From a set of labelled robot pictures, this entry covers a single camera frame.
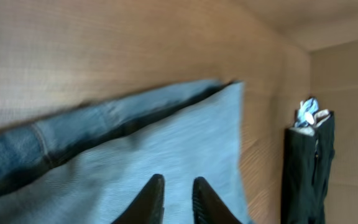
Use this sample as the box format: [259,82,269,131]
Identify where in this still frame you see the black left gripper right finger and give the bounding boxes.
[192,177,241,224]

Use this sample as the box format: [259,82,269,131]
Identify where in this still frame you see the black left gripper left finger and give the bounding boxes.
[112,174,165,224]

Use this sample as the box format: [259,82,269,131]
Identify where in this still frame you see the light blue denim jeans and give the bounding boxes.
[0,80,251,223]

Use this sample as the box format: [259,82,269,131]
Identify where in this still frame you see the black garment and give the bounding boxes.
[281,110,335,224]

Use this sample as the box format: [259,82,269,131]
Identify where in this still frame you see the light blue cloth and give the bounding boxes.
[293,97,331,128]

